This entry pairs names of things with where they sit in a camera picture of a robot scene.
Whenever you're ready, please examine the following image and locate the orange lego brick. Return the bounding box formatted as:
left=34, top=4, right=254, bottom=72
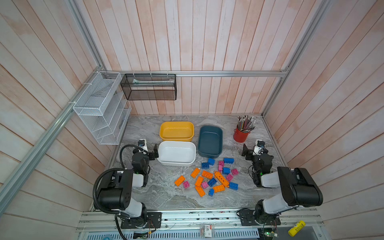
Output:
left=213, top=185, right=226, bottom=193
left=175, top=176, right=185, bottom=187
left=195, top=186, right=206, bottom=198

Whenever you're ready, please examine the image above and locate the orange lego brick hollow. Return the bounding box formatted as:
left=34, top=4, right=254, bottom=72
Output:
left=195, top=176, right=204, bottom=187

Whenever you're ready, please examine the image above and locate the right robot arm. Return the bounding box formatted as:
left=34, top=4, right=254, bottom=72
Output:
left=242, top=141, right=324, bottom=224

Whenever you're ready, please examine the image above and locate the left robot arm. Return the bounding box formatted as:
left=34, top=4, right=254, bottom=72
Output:
left=92, top=140, right=159, bottom=228

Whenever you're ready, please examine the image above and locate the white plastic bin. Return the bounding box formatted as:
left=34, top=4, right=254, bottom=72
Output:
left=157, top=141, right=196, bottom=167

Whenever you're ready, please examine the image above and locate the long blue lego brick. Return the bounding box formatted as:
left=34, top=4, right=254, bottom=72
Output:
left=224, top=158, right=235, bottom=164

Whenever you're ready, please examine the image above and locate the red pencil cup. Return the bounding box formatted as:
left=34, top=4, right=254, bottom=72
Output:
left=233, top=128, right=250, bottom=143

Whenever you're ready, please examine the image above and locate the yellow plastic bin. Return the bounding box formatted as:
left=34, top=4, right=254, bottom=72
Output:
left=159, top=122, right=195, bottom=142

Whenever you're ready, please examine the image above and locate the bundle of coloured pencils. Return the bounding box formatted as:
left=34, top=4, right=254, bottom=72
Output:
left=237, top=115, right=256, bottom=133

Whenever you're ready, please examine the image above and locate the long orange lego plate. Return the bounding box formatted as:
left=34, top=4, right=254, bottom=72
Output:
left=214, top=171, right=230, bottom=188

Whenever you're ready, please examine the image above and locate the blue lego brick upright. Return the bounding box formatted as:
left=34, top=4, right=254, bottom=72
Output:
left=208, top=158, right=216, bottom=166

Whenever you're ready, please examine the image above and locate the teal plastic bin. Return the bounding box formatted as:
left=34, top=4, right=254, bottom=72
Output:
left=198, top=125, right=223, bottom=159

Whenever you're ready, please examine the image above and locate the small blue lego brick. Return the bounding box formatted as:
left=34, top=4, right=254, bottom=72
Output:
left=209, top=189, right=215, bottom=197

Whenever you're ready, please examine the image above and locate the light pink lego brick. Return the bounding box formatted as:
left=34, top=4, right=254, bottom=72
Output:
left=201, top=182, right=209, bottom=189

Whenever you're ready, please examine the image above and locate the yellow marker tube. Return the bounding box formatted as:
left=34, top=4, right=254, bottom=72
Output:
left=288, top=221, right=306, bottom=237

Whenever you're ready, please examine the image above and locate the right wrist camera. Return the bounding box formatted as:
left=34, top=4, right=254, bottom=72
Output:
left=253, top=140, right=266, bottom=155

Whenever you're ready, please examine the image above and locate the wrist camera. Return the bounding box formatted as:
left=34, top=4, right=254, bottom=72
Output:
left=138, top=139, right=148, bottom=151
left=253, top=140, right=266, bottom=155

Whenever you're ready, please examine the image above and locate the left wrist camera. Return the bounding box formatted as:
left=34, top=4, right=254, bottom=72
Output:
left=138, top=139, right=148, bottom=151

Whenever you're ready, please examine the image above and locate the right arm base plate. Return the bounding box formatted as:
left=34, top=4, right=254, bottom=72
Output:
left=236, top=208, right=281, bottom=226

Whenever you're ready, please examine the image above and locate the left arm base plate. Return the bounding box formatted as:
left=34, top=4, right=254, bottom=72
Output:
left=121, top=212, right=162, bottom=230

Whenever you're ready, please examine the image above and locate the black mesh wall basket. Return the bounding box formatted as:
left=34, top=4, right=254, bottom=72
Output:
left=120, top=73, right=177, bottom=101

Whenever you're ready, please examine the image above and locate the white wire mesh shelf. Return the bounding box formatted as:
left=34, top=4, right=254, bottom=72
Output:
left=73, top=72, right=132, bottom=145

